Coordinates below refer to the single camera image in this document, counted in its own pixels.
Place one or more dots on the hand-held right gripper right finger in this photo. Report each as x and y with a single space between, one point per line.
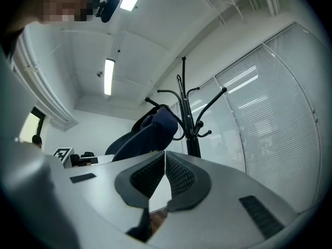
220 198

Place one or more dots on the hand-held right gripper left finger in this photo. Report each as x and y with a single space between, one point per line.
109 183

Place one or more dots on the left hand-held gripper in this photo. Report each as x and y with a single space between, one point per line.
64 155

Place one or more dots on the navy blue baseball cap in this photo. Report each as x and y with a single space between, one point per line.
153 136

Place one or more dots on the black metal coat rack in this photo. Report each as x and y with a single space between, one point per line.
189 128

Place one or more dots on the white table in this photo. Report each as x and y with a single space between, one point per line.
103 158

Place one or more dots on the ceiling smoke detector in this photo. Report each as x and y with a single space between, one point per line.
99 74

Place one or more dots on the person's head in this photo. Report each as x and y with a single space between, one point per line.
62 1

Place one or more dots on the white ceiling duct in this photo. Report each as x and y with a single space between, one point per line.
44 92

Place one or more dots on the black head camera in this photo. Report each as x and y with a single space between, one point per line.
109 6

